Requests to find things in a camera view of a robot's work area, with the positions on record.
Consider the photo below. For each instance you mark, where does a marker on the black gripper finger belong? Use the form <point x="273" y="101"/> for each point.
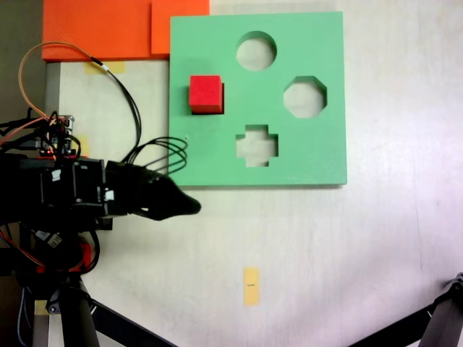
<point x="144" y="180"/>
<point x="170" y="209"/>

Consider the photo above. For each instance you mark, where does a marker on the red square block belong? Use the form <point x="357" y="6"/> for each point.
<point x="204" y="92"/>

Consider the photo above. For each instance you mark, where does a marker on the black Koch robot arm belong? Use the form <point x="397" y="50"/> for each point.
<point x="25" y="191"/>

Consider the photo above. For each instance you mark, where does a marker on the orange flat block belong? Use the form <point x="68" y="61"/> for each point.
<point x="179" y="18"/>
<point x="97" y="29"/>

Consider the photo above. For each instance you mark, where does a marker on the yellow tape piece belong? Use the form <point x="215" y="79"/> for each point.
<point x="115" y="67"/>
<point x="85" y="146"/>

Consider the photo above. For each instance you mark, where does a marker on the yellow tape with dash mark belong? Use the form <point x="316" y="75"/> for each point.
<point x="251" y="287"/>

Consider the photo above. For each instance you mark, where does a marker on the green shape sorting board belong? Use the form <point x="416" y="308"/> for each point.
<point x="311" y="155"/>

